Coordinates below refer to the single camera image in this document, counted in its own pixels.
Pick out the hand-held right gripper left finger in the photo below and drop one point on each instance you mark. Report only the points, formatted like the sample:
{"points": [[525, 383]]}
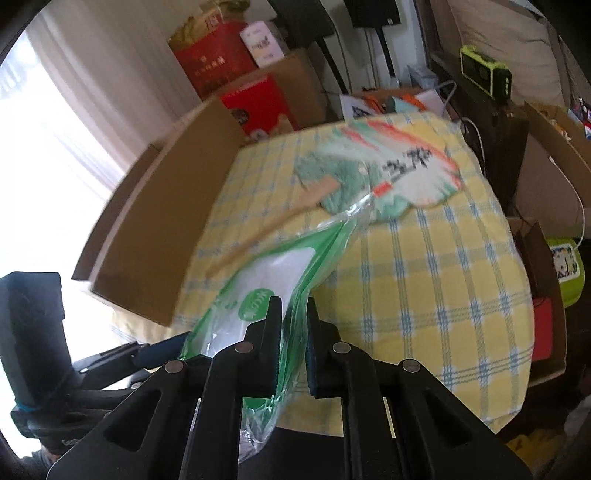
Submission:
{"points": [[272, 350]]}

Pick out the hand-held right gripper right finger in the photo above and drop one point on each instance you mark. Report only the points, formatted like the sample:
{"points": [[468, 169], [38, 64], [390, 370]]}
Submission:
{"points": [[314, 364]]}

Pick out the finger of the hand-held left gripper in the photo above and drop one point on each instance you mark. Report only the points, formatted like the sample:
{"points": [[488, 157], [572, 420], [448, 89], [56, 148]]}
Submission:
{"points": [[111, 383], [161, 350]]}

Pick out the green white plastic bag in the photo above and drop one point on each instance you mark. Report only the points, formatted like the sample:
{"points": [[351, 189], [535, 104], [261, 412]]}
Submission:
{"points": [[277, 267]]}

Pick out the brown cardboard box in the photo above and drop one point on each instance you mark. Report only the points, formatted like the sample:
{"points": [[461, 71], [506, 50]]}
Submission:
{"points": [[300, 92], [152, 230]]}

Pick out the yellow plaid tablecloth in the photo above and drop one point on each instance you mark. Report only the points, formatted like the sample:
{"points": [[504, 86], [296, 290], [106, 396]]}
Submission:
{"points": [[415, 300]]}

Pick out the printed paper fan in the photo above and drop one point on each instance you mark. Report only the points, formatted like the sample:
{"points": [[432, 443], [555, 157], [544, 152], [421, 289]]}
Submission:
{"points": [[406, 157]]}

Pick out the red pouch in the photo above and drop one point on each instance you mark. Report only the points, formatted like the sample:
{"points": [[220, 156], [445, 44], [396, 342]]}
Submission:
{"points": [[544, 327]]}

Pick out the flat red gift box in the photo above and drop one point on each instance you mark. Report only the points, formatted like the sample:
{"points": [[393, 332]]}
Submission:
{"points": [[258, 106]]}

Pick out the white curtain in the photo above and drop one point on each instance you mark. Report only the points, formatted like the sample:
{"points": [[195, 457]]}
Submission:
{"points": [[115, 92]]}

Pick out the white printed cardboard box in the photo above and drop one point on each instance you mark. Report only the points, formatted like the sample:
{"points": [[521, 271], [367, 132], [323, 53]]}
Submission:
{"points": [[355, 107]]}

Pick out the closed brown cardboard box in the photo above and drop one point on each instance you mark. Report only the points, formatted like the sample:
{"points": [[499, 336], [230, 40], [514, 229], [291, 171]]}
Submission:
{"points": [[300, 92]]}

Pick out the green white patterned case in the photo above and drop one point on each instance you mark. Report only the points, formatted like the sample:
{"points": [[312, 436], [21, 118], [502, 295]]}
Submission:
{"points": [[565, 270]]}

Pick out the orange teal gadget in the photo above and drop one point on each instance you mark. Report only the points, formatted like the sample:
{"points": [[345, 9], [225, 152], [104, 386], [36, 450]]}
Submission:
{"points": [[397, 104]]}

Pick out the brown sofa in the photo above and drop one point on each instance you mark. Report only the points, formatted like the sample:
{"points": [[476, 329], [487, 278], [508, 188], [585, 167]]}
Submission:
{"points": [[545, 184]]}

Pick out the tall red gift box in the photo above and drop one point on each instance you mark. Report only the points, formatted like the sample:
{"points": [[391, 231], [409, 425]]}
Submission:
{"points": [[217, 60]]}

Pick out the pink white box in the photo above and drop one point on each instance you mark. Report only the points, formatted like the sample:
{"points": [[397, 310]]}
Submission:
{"points": [[265, 44]]}

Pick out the green black radio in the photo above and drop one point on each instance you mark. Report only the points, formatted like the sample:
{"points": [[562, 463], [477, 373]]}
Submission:
{"points": [[485, 74]]}

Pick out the cardboard box of packets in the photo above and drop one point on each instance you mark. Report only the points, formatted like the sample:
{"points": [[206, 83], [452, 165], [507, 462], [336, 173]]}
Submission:
{"points": [[563, 134]]}

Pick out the beige sofa cushion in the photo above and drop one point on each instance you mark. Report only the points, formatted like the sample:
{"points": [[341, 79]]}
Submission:
{"points": [[503, 46]]}

